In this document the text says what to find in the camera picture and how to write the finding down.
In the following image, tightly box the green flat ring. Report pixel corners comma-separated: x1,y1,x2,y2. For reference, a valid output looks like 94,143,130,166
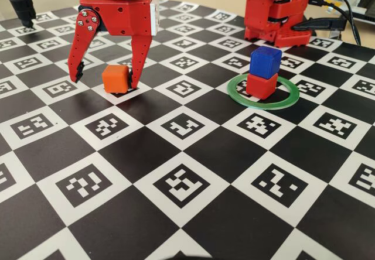
227,73,301,111

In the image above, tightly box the checkerboard marker mat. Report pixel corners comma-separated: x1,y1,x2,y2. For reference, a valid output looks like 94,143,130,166
0,0,375,260

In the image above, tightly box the black usb plug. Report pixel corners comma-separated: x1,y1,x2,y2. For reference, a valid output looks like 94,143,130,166
309,0,335,9

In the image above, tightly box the white grey case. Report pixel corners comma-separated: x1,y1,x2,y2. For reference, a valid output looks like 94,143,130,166
350,0,375,23

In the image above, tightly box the red cube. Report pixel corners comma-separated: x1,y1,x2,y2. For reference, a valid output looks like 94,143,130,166
245,72,278,100

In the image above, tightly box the blue cube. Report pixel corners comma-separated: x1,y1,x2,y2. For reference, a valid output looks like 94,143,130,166
249,45,282,81

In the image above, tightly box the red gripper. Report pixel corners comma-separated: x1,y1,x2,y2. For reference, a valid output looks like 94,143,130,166
67,0,155,90

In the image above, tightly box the orange cube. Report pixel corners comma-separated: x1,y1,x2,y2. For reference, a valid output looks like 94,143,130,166
101,64,131,94

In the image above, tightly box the thick black cable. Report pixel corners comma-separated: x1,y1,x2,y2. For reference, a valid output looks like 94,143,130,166
312,0,362,46

